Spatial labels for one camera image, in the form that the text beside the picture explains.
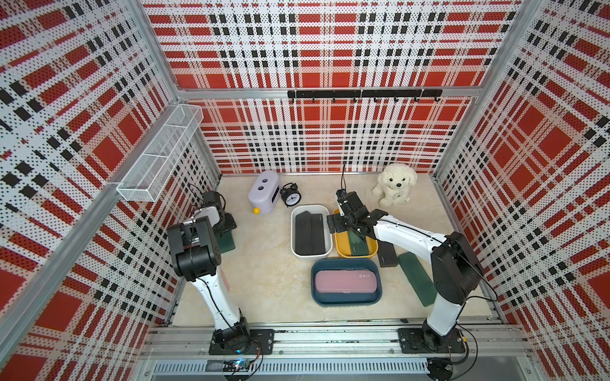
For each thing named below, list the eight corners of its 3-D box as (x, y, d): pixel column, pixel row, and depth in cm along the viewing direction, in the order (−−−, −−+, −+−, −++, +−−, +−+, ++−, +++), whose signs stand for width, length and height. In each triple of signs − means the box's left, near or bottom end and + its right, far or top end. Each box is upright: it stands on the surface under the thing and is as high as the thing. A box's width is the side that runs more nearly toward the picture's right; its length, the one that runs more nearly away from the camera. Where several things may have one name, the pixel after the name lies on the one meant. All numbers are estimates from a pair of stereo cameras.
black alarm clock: (287, 209, 109) (285, 196, 102) (281, 200, 113) (278, 187, 106) (301, 201, 112) (300, 189, 105) (294, 193, 116) (293, 180, 108)
